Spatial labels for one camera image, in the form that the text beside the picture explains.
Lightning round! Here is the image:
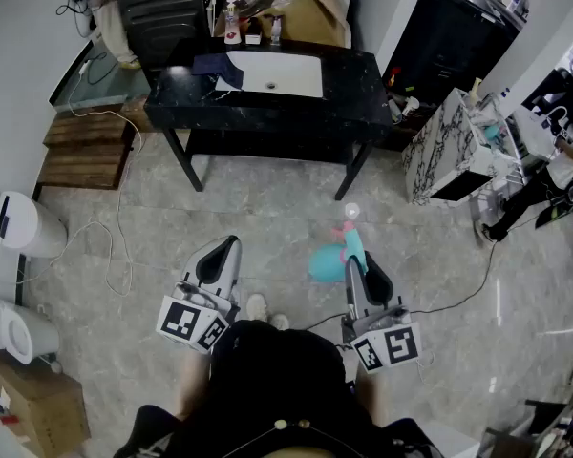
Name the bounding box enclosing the tall black cabinet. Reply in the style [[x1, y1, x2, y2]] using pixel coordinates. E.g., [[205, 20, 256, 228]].
[[380, 0, 524, 110]]

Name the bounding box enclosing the black drawer cabinet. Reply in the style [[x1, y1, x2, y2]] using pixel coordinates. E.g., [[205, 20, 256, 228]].
[[117, 0, 212, 84]]

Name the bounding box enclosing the black marble vanity table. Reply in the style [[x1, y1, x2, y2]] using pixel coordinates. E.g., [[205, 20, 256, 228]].
[[143, 37, 394, 202]]

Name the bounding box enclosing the teal spray bottle pink trigger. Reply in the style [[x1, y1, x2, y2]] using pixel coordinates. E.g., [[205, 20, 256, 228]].
[[308, 220, 370, 284]]

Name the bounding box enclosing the person's black clothing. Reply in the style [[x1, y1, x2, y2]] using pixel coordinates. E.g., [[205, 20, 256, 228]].
[[113, 319, 443, 458]]

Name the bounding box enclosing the black floor cable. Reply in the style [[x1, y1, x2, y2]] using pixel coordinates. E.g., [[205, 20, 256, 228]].
[[304, 239, 501, 332]]

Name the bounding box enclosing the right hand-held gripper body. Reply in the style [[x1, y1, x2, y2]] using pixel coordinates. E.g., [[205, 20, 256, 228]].
[[341, 297, 422, 376]]

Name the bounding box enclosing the large cardboard box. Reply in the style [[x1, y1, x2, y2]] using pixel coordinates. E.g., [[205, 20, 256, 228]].
[[213, 0, 353, 50]]

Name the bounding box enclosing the person's left forearm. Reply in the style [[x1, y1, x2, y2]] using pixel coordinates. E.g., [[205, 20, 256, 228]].
[[174, 348, 214, 422]]

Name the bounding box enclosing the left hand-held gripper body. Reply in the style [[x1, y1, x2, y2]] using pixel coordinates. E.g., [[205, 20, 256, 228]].
[[156, 270, 243, 355]]

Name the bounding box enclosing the person's right forearm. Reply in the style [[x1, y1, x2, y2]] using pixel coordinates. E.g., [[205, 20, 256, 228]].
[[354, 364, 395, 429]]

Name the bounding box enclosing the white marble cabinet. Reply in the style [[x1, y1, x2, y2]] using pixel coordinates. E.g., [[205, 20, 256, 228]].
[[400, 87, 527, 208]]

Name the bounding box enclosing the white cylindrical bin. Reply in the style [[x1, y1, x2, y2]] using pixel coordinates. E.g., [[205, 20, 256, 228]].
[[0, 189, 70, 260]]

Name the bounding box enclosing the white power cable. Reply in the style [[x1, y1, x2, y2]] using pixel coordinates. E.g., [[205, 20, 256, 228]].
[[14, 58, 148, 299]]

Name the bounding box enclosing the clear soap pump bottle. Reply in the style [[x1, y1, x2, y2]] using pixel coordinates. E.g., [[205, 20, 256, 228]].
[[223, 0, 243, 46]]

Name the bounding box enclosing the white sink basin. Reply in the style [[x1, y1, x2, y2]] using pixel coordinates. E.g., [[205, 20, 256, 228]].
[[214, 50, 326, 100]]

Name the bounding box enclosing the dark blue cloth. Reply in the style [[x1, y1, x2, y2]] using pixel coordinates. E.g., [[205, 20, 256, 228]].
[[190, 54, 246, 91]]

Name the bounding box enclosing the wooden step platform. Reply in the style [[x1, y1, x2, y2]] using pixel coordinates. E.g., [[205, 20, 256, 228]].
[[36, 104, 138, 191]]

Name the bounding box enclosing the small dark box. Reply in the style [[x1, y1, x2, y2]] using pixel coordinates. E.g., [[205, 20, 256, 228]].
[[244, 16, 264, 46]]

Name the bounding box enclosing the small cardboard box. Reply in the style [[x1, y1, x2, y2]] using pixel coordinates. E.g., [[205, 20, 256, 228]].
[[0, 349, 92, 458]]

